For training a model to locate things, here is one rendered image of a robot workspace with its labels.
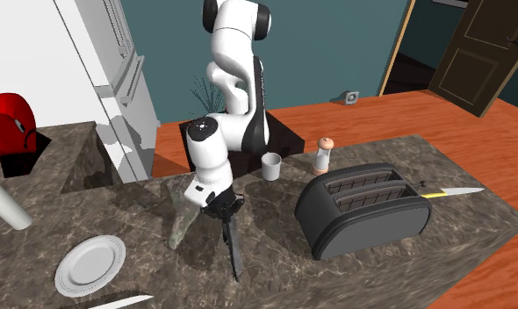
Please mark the red rounded appliance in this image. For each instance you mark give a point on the red rounded appliance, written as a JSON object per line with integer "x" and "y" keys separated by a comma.
{"x": 6, "y": 124}

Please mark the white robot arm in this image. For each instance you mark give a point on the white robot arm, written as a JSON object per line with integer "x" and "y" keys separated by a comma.
{"x": 224, "y": 77}

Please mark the dark brown door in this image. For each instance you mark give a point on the dark brown door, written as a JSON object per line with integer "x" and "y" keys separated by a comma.
{"x": 477, "y": 51}

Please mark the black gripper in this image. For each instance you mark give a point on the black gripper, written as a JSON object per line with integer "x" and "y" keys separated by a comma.
{"x": 221, "y": 205}

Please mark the grey cup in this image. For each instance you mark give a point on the grey cup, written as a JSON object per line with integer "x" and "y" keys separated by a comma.
{"x": 271, "y": 169}

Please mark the white-bladed knife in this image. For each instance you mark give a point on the white-bladed knife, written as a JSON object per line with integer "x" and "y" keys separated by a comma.
{"x": 126, "y": 301}

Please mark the grey wall socket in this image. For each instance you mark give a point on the grey wall socket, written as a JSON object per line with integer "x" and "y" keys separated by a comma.
{"x": 351, "y": 98}

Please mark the white paper towel roll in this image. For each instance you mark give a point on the white paper towel roll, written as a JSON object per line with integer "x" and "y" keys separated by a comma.
{"x": 6, "y": 205}

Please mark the dark spiky plant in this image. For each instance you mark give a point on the dark spiky plant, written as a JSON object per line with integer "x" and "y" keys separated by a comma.
{"x": 207, "y": 96}

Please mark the white refrigerator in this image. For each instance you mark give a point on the white refrigerator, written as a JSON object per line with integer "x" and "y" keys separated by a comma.
{"x": 49, "y": 64}

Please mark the white and wood pepper mill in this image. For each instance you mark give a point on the white and wood pepper mill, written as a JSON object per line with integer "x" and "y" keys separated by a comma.
{"x": 322, "y": 160}

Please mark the white plate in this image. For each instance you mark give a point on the white plate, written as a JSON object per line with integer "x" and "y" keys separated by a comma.
{"x": 90, "y": 265}

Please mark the dark robot stand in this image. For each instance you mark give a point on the dark robot stand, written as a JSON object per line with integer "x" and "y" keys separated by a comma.
{"x": 284, "y": 141}

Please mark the black two-slot toaster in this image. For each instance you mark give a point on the black two-slot toaster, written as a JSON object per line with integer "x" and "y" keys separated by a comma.
{"x": 370, "y": 227}

